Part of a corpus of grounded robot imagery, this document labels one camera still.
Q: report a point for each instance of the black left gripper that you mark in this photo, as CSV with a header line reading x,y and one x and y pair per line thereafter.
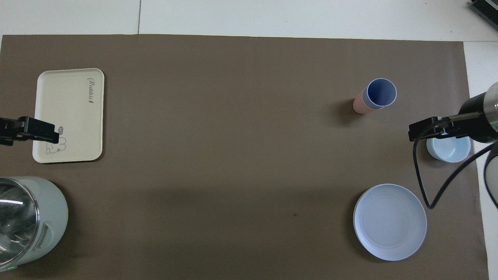
x,y
7,130

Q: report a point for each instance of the pink cup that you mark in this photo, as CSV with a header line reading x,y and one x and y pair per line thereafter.
x,y
360,105

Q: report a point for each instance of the blue ribbed cup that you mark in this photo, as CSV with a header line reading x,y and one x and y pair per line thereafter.
x,y
381,93

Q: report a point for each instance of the black ribbed device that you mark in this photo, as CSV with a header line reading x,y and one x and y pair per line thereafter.
x,y
486,9

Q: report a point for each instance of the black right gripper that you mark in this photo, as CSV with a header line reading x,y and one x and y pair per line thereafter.
x,y
478,120

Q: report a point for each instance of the cream rabbit print tray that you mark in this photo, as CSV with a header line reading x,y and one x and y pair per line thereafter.
x,y
70,116

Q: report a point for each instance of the light blue plate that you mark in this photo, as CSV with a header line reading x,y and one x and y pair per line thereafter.
x,y
390,221

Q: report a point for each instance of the pale green steel-lined pot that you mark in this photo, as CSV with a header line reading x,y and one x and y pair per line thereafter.
x,y
46,210

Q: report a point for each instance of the brown table mat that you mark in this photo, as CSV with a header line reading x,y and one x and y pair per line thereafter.
x,y
233,155

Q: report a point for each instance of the light blue bowl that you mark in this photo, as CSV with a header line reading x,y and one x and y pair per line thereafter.
x,y
447,151

